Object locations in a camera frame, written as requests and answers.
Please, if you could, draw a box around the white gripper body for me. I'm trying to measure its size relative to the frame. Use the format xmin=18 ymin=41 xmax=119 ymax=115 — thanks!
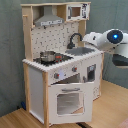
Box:
xmin=82 ymin=32 xmax=103 ymax=51

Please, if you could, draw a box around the white oven door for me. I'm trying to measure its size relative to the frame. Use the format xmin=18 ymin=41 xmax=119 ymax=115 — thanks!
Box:
xmin=49 ymin=82 xmax=94 ymax=124

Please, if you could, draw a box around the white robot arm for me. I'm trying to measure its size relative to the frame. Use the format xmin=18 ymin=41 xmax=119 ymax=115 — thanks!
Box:
xmin=83 ymin=29 xmax=128 ymax=68

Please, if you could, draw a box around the wooden toy kitchen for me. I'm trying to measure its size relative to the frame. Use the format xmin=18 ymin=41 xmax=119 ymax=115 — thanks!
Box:
xmin=22 ymin=2 xmax=103 ymax=127

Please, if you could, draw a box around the grey toy sink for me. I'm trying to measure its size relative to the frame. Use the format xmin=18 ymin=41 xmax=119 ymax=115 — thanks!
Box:
xmin=66 ymin=47 xmax=94 ymax=56

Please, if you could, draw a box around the black toy faucet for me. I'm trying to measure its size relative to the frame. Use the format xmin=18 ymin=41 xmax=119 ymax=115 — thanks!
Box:
xmin=67 ymin=33 xmax=83 ymax=49

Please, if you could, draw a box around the grey ice dispenser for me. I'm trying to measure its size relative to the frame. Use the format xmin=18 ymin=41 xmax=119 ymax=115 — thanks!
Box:
xmin=87 ymin=65 xmax=96 ymax=81

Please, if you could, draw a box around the white toy microwave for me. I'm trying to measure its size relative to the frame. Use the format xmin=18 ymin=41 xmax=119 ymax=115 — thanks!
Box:
xmin=66 ymin=3 xmax=90 ymax=21

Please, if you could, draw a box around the right red stove knob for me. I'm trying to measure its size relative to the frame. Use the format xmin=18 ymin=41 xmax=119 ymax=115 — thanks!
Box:
xmin=71 ymin=66 xmax=79 ymax=73

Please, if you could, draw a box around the red stove knob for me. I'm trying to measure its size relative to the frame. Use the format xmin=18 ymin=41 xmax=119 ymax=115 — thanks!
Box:
xmin=71 ymin=66 xmax=79 ymax=73
xmin=54 ymin=73 xmax=60 ymax=79

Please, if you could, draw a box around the black toy stovetop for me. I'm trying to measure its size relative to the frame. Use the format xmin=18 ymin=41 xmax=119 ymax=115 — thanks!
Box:
xmin=34 ymin=53 xmax=71 ymax=66

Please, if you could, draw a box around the silver toy pot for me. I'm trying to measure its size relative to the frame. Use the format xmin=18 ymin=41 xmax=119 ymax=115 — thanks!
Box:
xmin=40 ymin=51 xmax=55 ymax=62

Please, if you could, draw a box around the grey range hood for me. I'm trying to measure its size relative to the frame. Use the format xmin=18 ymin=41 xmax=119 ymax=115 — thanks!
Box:
xmin=35 ymin=6 xmax=64 ymax=27

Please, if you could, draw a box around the left red stove knob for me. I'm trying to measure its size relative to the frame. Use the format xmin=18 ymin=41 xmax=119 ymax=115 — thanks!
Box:
xmin=54 ymin=73 xmax=60 ymax=79

